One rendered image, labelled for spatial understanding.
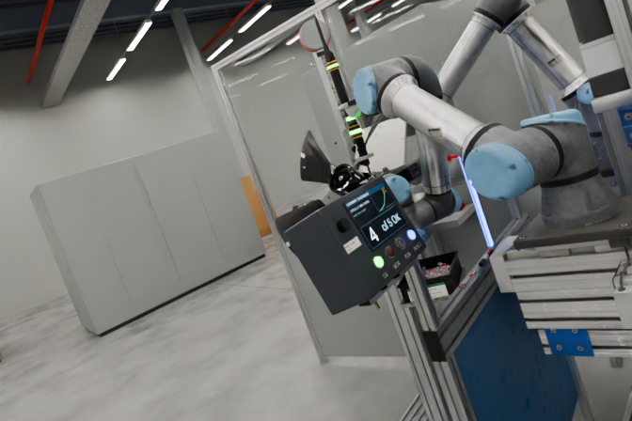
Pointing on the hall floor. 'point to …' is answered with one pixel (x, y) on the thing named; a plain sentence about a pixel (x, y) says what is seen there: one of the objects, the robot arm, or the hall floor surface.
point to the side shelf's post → (438, 242)
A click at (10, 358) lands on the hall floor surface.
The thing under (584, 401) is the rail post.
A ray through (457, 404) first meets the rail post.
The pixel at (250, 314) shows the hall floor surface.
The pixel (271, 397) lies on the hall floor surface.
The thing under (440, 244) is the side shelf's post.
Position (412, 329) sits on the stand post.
